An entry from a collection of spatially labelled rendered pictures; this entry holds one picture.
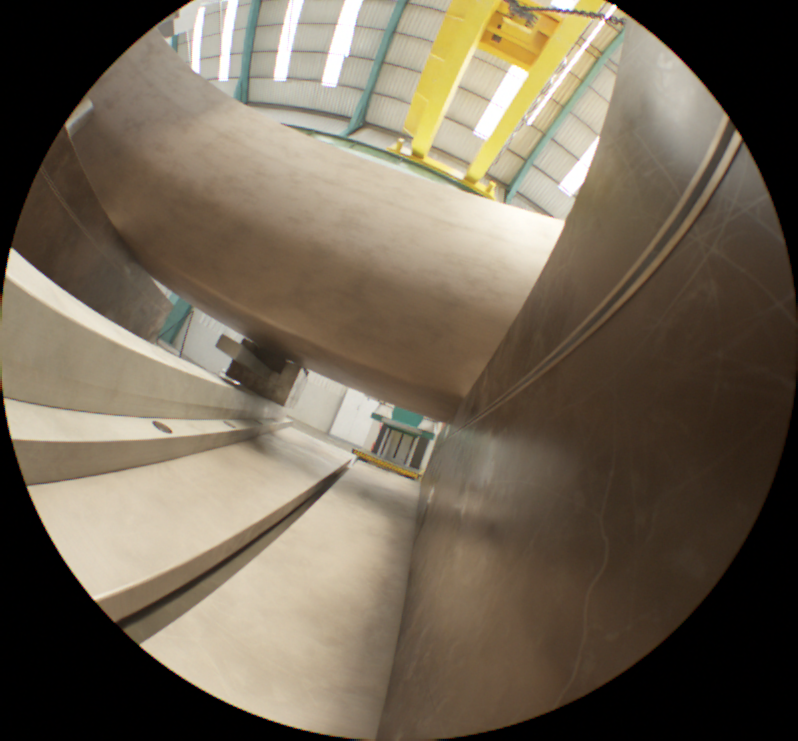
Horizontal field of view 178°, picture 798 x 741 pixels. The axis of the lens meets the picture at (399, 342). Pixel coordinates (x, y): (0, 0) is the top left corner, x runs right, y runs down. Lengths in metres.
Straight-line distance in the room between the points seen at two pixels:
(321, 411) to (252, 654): 7.69
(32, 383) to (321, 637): 0.36
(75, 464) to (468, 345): 0.84
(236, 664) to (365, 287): 0.85
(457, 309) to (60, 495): 0.91
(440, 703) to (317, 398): 7.81
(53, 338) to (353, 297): 0.74
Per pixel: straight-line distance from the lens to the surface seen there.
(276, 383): 1.28
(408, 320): 0.77
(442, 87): 11.41
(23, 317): 0.33
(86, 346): 0.38
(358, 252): 0.90
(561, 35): 11.16
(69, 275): 1.16
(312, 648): 0.28
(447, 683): 0.15
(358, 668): 0.28
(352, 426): 7.32
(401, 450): 2.72
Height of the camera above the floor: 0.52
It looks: 21 degrees up
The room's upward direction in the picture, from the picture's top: 22 degrees clockwise
